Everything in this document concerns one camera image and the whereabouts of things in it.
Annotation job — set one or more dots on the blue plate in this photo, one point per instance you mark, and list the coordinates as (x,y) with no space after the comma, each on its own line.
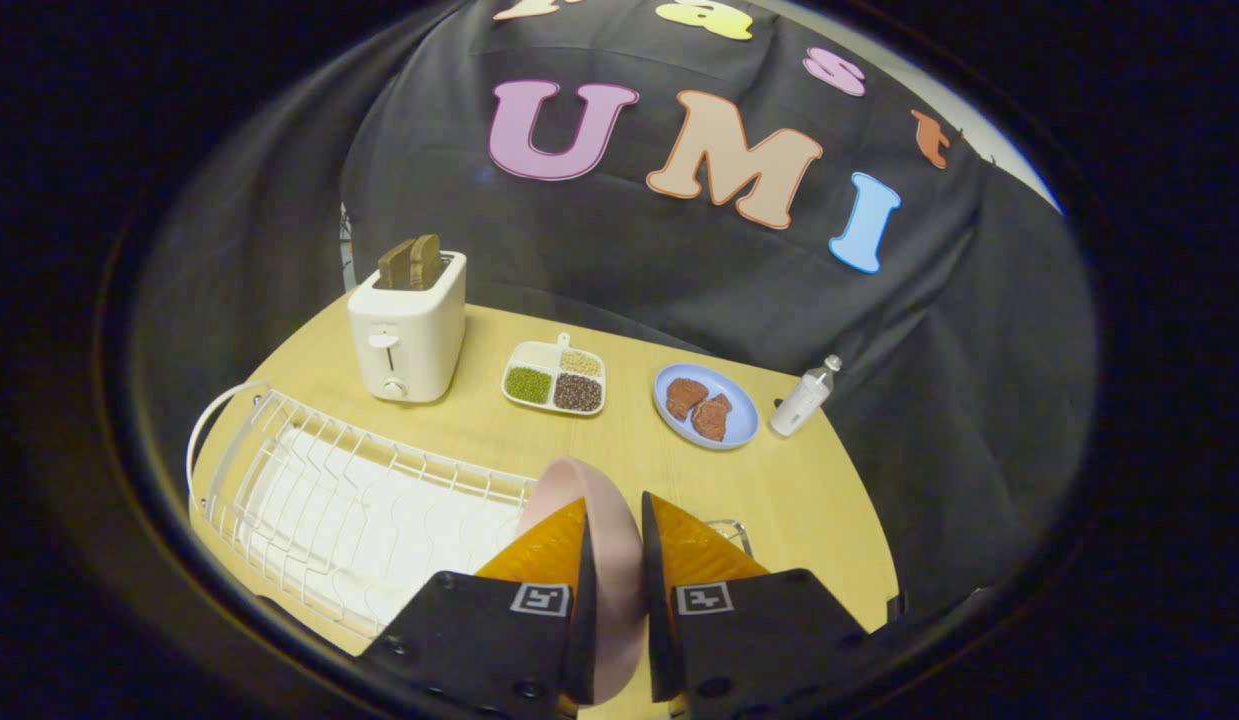
(744,420)

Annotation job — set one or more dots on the white toaster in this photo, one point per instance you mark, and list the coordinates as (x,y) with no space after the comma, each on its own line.
(407,335)

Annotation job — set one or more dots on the small white bottle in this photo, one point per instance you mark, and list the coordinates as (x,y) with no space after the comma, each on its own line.
(802,400)

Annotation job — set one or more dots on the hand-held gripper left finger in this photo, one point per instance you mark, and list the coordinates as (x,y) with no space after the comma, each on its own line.
(583,600)

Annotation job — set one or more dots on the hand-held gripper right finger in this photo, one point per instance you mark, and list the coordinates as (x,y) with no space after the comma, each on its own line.
(655,600)

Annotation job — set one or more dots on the pink plate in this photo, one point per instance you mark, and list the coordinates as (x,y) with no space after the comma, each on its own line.
(617,560)

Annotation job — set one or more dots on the white divided dish with beans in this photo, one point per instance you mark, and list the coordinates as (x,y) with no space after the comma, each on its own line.
(556,378)

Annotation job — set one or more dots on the brown toast slice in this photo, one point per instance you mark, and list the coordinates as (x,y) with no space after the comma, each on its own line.
(396,263)
(426,260)

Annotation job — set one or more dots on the brown meat piece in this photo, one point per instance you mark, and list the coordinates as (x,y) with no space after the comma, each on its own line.
(712,418)
(685,397)

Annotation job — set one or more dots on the black backdrop cloth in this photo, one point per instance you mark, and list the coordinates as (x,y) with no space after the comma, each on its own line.
(739,250)

